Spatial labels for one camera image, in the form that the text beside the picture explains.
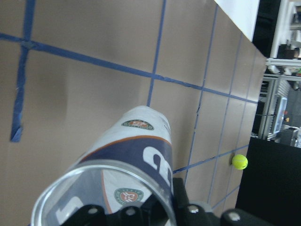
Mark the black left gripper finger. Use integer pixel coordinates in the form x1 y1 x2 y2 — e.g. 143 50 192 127
173 178 189 212

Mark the clear tennis ball can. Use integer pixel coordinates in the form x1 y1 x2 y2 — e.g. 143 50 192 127
31 105 176 226

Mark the tennis ball left far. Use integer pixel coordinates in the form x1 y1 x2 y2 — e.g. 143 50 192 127
231 154 248 170

